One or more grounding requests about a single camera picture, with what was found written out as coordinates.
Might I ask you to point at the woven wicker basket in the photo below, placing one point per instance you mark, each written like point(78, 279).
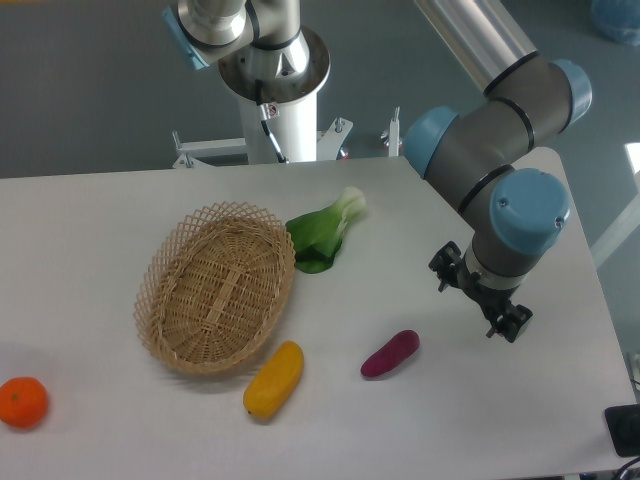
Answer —
point(215, 289)

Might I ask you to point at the black device at table edge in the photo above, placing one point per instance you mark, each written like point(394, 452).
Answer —
point(623, 425)

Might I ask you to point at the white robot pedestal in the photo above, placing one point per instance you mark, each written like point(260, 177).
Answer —
point(276, 91)

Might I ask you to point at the purple sweet potato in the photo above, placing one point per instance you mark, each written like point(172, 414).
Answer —
point(391, 355)

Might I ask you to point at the yellow mango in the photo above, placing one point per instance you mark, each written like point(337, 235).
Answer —
point(275, 382)

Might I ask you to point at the white metal base frame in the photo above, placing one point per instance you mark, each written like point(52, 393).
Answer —
point(330, 144)

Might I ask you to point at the orange tangerine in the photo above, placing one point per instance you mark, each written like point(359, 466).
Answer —
point(24, 402)

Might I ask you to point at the blue plastic bag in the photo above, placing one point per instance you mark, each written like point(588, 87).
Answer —
point(617, 19)

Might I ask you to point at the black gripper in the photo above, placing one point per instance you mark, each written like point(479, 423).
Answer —
point(490, 291)

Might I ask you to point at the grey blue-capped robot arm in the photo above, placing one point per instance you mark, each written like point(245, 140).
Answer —
point(516, 215)

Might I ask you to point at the green bok choy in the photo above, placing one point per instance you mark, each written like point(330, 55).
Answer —
point(317, 236)

